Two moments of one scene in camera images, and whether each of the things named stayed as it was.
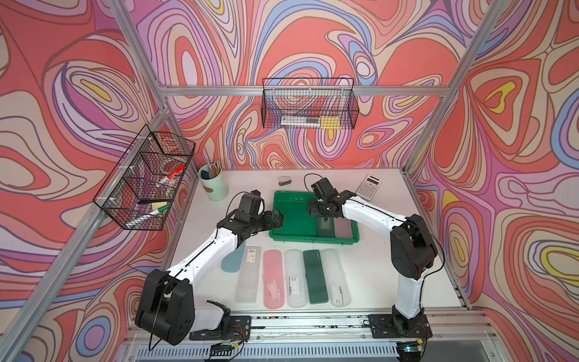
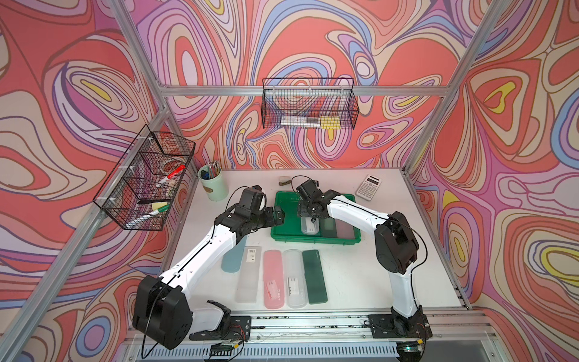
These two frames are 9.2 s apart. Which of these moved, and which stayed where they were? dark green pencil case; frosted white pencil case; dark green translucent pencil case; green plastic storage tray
Moved: frosted white pencil case
Stayed: dark green translucent pencil case; dark green pencil case; green plastic storage tray
